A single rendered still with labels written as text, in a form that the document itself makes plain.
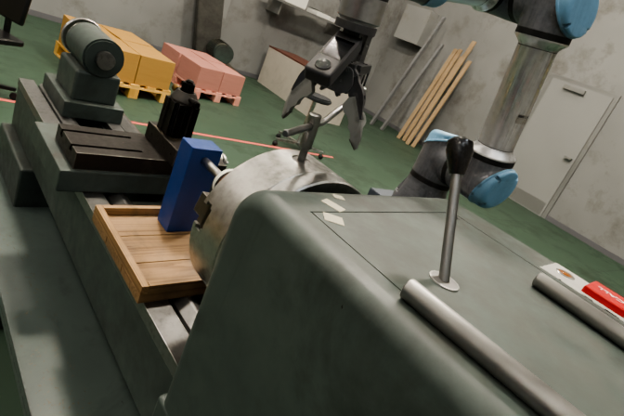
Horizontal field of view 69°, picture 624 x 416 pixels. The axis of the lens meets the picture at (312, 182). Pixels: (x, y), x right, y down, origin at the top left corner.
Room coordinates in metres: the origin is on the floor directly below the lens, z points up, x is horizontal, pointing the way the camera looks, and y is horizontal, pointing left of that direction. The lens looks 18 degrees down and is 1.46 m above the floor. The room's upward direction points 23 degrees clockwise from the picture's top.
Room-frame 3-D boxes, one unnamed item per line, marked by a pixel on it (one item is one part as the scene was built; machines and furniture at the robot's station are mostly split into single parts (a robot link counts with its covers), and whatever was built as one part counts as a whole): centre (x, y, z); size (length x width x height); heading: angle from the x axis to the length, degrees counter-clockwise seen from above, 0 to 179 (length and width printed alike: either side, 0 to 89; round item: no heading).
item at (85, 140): (1.21, 0.47, 0.95); 0.43 x 0.18 x 0.04; 138
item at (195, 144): (1.00, 0.27, 1.00); 0.08 x 0.06 x 0.23; 138
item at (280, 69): (8.45, 0.85, 0.36); 2.06 x 0.66 x 0.73; 42
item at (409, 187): (1.24, -0.30, 1.15); 0.15 x 0.15 x 0.10
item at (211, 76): (6.35, 2.05, 0.21); 1.19 x 0.86 x 0.42; 45
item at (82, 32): (1.58, 0.90, 1.01); 0.30 x 0.20 x 0.29; 48
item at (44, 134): (1.26, 0.49, 0.90); 0.53 x 0.30 x 0.06; 138
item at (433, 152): (1.24, -0.31, 1.27); 0.13 x 0.12 x 0.14; 39
